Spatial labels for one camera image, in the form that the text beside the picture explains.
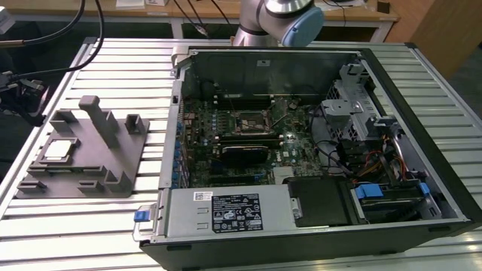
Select hard disk in blue carrier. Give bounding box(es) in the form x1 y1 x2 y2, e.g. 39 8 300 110
351 182 430 221

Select silver power supply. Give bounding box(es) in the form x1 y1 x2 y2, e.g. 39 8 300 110
149 187 304 244

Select grey parts rack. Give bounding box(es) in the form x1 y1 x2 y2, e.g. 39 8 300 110
15 95 151 200

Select black PC case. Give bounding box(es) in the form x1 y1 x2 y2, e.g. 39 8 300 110
133 42 482 271

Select wooden desk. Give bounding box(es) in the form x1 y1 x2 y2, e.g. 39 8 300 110
0 0 402 43

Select wooden cabinet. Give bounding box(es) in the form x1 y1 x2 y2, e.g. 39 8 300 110
386 0 482 81

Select silver metal drive cage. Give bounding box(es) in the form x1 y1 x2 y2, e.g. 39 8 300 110
319 63 382 143

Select silver chipset heatsink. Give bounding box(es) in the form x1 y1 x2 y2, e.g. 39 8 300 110
271 165 298 185

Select RAM slot with white clips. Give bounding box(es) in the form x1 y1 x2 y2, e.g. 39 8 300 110
215 135 283 140
216 141 283 146
212 95 274 100
212 102 274 107

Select black expansion slot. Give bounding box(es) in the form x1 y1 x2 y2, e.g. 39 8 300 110
208 175 254 184

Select black graphics card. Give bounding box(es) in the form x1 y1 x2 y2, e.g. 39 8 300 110
219 145 271 165

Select thick black cable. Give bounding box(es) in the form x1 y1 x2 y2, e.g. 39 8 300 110
20 0 88 46
7 0 104 81

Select CPU socket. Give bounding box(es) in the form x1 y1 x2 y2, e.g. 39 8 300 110
233 110 274 135

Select orange yellow power wires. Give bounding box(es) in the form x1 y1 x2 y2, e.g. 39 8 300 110
354 162 383 178

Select blue plastic latch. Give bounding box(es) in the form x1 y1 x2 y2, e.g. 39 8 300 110
133 207 152 223

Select green motherboard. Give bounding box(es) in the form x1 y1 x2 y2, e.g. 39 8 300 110
179 94 334 189

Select grey case latch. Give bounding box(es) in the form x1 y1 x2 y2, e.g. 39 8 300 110
169 46 191 70

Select silver CPU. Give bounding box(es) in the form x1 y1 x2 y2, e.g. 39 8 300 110
41 139 79 164

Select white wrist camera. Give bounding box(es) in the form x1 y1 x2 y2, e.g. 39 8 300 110
0 6 16 35

